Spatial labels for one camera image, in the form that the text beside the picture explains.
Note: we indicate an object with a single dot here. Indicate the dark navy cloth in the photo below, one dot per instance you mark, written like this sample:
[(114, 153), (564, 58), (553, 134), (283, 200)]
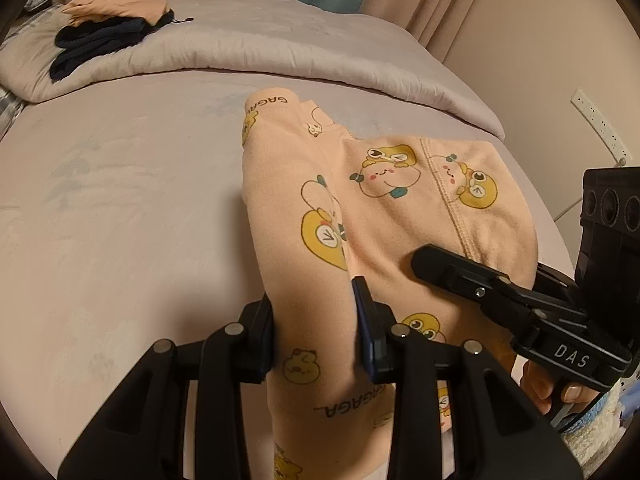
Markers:
[(95, 40)]

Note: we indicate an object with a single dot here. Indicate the white power strip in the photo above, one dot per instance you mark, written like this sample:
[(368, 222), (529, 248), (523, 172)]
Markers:
[(600, 121)]

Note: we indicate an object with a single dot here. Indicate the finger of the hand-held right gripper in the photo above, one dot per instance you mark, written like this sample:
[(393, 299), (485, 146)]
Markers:
[(460, 275)]

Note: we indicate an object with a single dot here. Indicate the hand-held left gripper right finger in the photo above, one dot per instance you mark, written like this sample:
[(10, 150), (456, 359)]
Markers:
[(362, 330)]

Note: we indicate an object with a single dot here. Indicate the peach cartoon print pajama pants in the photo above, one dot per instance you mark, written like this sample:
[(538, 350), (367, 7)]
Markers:
[(380, 210)]

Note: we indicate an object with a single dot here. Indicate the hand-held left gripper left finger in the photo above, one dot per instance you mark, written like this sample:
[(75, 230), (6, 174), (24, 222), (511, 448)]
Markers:
[(264, 340)]

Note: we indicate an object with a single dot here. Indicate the plain peach folded cloth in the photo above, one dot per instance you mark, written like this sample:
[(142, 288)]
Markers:
[(120, 5)]

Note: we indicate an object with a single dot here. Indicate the pinkish grey folded quilt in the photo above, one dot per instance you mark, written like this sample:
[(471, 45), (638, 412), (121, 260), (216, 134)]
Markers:
[(275, 35)]

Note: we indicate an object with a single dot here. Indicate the pinkish grey bed sheet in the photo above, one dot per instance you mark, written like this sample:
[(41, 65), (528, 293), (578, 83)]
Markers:
[(125, 185)]

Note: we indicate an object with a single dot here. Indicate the light plaid pillow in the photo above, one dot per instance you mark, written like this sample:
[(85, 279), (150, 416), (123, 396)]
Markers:
[(7, 105)]

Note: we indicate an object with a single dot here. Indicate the person's right hand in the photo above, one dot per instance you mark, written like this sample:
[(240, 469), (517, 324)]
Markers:
[(542, 385)]

